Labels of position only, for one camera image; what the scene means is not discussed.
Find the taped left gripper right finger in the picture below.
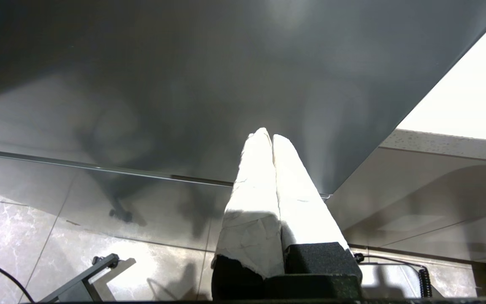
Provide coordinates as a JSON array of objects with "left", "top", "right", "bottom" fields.
[{"left": 273, "top": 134, "right": 362, "bottom": 288}]

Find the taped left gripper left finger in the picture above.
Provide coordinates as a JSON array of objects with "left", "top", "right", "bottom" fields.
[{"left": 211, "top": 128, "right": 285, "bottom": 300}]

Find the grey robot base chassis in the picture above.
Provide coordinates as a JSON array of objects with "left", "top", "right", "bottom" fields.
[{"left": 38, "top": 252, "right": 137, "bottom": 304}]

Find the grey under-counter cabinet front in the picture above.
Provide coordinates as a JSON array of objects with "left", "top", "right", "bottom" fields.
[{"left": 327, "top": 147, "right": 486, "bottom": 259}]

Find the grey glossy refrigerator door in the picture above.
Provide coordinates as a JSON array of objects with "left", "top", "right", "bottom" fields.
[
  {"left": 0, "top": 0, "right": 486, "bottom": 199},
  {"left": 0, "top": 149, "right": 332, "bottom": 254}
]

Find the tall beige side panel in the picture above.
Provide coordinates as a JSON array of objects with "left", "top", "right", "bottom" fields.
[{"left": 396, "top": 11, "right": 486, "bottom": 143}]

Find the black coiled cable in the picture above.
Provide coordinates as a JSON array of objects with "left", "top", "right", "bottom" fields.
[{"left": 354, "top": 252, "right": 434, "bottom": 299}]

